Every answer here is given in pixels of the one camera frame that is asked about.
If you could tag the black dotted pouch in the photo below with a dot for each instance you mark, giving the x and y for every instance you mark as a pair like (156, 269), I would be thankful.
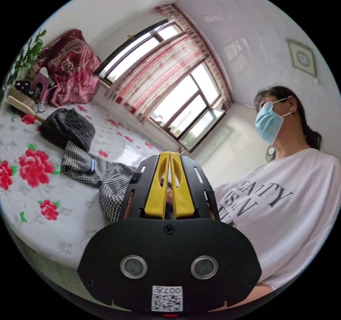
(22, 86)

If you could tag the green plant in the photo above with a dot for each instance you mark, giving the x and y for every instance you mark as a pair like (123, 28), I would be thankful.
(26, 56)

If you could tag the bed with flowered sheet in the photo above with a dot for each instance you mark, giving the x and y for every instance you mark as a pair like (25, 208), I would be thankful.
(66, 229)

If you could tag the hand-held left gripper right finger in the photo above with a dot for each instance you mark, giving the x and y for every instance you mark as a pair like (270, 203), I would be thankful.
(181, 194)

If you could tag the person's body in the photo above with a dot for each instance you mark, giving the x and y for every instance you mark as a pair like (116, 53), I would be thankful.
(287, 205)

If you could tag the black and white checkered jacket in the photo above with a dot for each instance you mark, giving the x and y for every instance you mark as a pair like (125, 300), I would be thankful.
(80, 162)

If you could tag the red and white curtain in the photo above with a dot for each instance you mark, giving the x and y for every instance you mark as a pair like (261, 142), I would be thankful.
(159, 69)

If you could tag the red patterned cloth-covered bedding stack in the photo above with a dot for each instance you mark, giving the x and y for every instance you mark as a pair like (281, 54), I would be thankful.
(72, 66)

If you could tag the framed wall clock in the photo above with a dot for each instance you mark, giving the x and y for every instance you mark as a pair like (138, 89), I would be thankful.
(302, 58)

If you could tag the wooden brush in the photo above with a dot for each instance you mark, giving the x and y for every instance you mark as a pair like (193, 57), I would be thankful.
(22, 100)

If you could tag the dark grey knit sweater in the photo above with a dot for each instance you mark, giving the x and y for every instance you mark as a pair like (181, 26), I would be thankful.
(68, 128)

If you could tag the window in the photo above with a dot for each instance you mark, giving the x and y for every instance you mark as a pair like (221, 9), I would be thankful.
(183, 112)

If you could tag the pink tissue box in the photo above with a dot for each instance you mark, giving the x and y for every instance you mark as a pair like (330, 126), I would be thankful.
(41, 85)

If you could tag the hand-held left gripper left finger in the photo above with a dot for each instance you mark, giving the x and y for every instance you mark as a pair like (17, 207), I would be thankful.
(157, 192)

